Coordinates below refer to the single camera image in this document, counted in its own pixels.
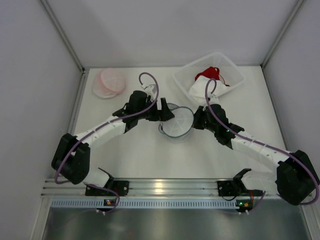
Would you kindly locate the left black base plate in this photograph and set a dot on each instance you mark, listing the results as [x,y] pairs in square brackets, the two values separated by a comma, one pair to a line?
[121,187]

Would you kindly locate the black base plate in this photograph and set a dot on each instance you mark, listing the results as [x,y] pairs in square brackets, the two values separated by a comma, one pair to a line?
[229,188]
[121,187]

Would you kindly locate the aluminium mounting rail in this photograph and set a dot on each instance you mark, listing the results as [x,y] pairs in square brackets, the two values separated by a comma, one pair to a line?
[151,188]

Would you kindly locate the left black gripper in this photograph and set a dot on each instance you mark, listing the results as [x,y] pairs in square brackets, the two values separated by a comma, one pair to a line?
[155,113]

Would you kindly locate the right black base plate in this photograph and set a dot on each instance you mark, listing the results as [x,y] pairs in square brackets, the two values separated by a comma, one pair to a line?
[229,188]

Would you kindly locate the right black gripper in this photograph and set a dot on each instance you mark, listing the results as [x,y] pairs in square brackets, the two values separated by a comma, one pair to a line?
[201,120]

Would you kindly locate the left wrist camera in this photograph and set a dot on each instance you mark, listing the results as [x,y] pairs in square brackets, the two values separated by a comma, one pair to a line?
[151,90]

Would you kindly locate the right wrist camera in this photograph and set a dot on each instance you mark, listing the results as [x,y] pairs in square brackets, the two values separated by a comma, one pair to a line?
[213,99]

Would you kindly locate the pink trimmed mesh laundry bag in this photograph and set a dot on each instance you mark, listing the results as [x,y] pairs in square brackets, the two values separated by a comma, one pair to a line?
[108,83]

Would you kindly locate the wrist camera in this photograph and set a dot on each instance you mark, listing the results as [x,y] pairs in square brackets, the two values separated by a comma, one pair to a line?
[213,99]
[151,90]

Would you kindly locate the blue trimmed mesh laundry bag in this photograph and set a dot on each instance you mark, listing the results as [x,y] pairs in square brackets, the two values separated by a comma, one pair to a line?
[178,128]

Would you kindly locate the red garment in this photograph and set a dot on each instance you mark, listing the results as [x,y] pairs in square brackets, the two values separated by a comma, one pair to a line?
[212,73]

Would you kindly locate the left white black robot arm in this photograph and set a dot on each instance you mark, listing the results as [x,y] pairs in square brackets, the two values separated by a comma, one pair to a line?
[72,158]

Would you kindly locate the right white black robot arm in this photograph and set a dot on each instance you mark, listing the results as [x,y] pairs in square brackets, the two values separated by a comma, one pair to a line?
[290,175]

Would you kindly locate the white plastic basket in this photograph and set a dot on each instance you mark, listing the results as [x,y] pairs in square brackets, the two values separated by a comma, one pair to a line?
[184,76]

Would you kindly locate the perforated white cable duct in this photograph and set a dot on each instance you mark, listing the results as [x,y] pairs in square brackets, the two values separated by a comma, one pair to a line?
[136,203]

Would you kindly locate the white garment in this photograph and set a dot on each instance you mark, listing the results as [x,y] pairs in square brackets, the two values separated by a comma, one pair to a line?
[198,89]

